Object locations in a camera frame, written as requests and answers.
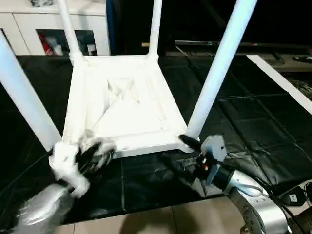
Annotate dark long rail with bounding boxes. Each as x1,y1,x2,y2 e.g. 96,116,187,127
175,41,312,50

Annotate black work mat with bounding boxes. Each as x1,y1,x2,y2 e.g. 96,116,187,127
0,51,312,227

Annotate white flat strip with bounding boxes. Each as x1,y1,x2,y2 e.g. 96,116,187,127
246,55,312,115

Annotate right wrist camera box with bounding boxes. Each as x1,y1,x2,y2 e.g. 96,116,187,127
201,136,228,186

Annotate black floor power adapter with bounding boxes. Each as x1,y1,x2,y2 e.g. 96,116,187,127
283,190,308,205

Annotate white plastic table top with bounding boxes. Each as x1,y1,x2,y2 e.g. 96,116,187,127
51,54,195,159

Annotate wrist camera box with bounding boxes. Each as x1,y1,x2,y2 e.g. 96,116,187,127
49,141,91,198
201,136,228,186

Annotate thin tangled floor wires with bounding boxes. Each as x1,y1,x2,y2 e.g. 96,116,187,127
292,79,312,98

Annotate white plastic table leg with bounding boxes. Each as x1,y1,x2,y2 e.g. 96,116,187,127
57,0,84,65
0,29,63,153
185,0,258,142
148,0,163,60

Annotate white glass-door cabinet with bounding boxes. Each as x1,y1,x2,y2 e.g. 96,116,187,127
0,0,111,57

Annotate grey crumpled object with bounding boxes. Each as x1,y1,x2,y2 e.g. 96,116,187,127
30,0,54,7

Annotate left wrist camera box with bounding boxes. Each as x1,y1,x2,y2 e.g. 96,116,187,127
49,141,91,198

